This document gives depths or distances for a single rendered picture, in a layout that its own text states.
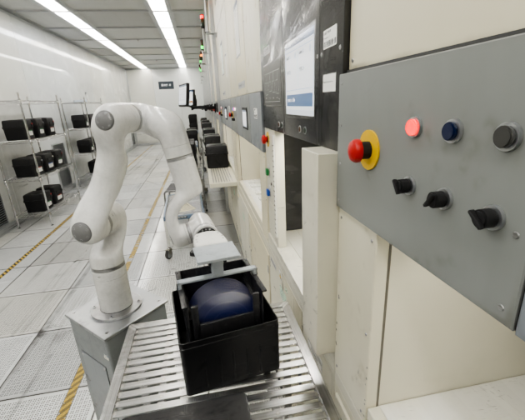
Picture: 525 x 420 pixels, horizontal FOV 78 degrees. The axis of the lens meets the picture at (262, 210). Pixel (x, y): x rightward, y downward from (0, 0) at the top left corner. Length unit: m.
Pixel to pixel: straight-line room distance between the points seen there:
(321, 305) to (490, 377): 0.41
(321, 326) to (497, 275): 0.56
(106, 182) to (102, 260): 0.29
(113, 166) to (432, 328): 1.01
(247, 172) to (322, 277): 2.22
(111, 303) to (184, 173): 0.60
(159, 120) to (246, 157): 1.89
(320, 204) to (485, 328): 0.44
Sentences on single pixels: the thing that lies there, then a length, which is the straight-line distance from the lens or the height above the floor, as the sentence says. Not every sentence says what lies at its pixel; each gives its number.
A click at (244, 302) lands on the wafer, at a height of 0.97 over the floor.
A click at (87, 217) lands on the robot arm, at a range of 1.23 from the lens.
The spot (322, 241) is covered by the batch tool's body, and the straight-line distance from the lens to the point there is 0.77.
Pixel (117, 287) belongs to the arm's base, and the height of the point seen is 0.87.
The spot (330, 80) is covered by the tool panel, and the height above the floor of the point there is 1.55.
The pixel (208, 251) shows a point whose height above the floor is 1.11.
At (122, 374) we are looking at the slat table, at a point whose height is 0.76.
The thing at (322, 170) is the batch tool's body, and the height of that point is 1.37.
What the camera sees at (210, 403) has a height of 0.86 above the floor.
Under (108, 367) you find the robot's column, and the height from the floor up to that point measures 0.62.
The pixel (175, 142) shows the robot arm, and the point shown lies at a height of 1.40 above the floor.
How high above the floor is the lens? 1.51
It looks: 18 degrees down
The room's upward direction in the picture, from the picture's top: 3 degrees counter-clockwise
